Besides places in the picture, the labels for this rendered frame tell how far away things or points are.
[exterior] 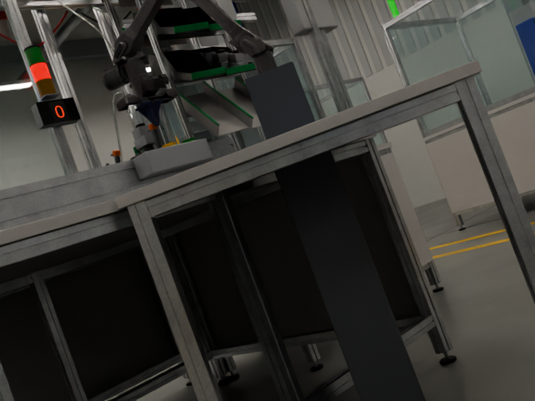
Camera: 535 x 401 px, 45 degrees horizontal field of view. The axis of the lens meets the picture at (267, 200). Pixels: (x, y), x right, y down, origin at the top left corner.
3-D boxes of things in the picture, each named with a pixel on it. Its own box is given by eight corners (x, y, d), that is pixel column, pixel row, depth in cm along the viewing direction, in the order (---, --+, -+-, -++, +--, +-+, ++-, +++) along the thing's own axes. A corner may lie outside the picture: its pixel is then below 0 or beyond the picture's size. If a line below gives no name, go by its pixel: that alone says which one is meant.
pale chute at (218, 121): (251, 128, 213) (251, 115, 210) (217, 137, 206) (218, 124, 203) (204, 93, 230) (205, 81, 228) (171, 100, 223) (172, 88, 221)
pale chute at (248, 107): (281, 121, 223) (283, 109, 221) (251, 129, 216) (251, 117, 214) (234, 87, 241) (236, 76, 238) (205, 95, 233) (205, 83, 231)
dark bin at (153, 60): (225, 73, 215) (223, 51, 213) (192, 80, 208) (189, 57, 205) (183, 70, 237) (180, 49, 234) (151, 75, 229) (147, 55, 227)
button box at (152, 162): (213, 157, 181) (206, 137, 181) (152, 173, 167) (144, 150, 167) (200, 165, 186) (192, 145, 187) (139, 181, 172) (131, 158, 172)
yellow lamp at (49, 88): (60, 92, 195) (54, 77, 195) (44, 94, 191) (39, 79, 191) (53, 99, 198) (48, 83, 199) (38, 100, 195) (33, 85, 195)
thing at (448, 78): (482, 71, 148) (478, 59, 149) (118, 209, 153) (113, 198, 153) (425, 114, 218) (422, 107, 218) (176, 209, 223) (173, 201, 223)
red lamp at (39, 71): (54, 76, 195) (48, 61, 195) (38, 78, 191) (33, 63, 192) (48, 83, 199) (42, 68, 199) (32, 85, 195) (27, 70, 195)
